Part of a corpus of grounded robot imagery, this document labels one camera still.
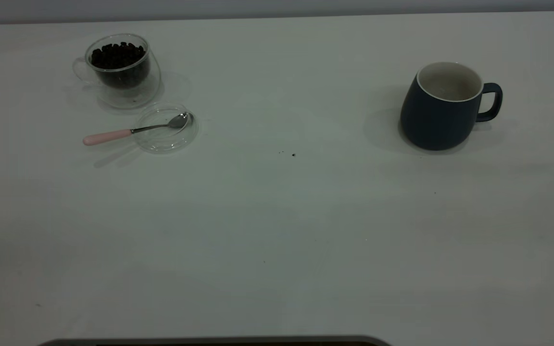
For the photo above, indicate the dark blue-grey ceramic mug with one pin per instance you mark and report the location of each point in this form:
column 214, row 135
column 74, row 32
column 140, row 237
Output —
column 431, row 120

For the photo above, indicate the clear round glass lid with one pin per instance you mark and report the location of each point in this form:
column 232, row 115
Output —
column 164, row 139

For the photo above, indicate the clear double-wall glass cup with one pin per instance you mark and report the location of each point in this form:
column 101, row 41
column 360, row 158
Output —
column 135, row 93

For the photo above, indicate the dark coffee beans heap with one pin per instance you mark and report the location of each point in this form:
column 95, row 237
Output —
column 116, row 55

